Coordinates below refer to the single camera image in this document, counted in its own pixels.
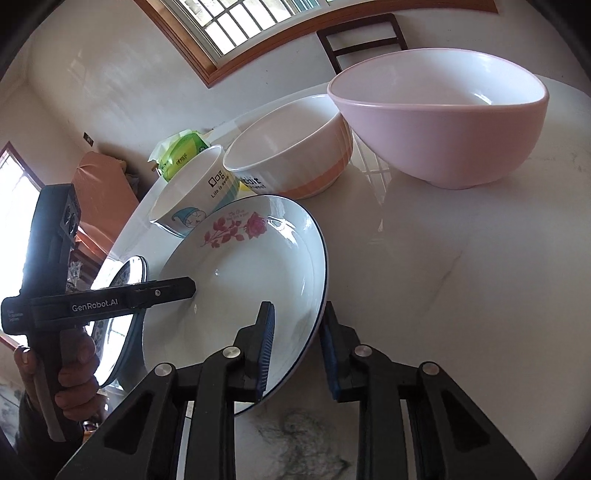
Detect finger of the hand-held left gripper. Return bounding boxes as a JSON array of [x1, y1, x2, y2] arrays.
[[124, 276, 197, 309]]

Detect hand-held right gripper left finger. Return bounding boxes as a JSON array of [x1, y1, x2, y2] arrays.
[[55, 301, 278, 480]]

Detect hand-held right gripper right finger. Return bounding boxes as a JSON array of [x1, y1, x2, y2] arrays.
[[321, 301, 539, 480]]

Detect white floral plate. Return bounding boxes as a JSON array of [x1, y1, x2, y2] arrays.
[[141, 195, 329, 417]]

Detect blue patterned plate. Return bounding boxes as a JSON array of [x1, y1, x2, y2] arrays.
[[85, 255, 148, 388]]

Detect white cartoon print bowl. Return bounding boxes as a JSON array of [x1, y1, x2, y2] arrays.
[[148, 144, 241, 238]]

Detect orange striped white bowl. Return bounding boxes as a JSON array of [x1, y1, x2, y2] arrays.
[[222, 93, 354, 200]]

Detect pink bowl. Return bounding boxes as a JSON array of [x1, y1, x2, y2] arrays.
[[327, 47, 550, 190]]

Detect person's left hand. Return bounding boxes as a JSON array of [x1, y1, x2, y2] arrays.
[[13, 333, 107, 423]]

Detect reddish wooden side chair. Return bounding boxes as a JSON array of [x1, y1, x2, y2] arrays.
[[69, 222, 116, 296]]

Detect small side window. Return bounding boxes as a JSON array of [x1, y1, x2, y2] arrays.
[[0, 141, 47, 296]]

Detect orange covered furniture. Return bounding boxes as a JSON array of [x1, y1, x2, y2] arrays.
[[74, 151, 141, 259]]

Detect green tissue pack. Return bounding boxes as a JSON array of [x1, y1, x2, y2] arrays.
[[148, 129, 212, 182]]

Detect large wooden framed window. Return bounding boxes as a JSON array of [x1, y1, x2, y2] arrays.
[[134, 0, 499, 88]]

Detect dark wooden chair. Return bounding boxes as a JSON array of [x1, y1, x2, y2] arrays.
[[317, 13, 409, 75]]

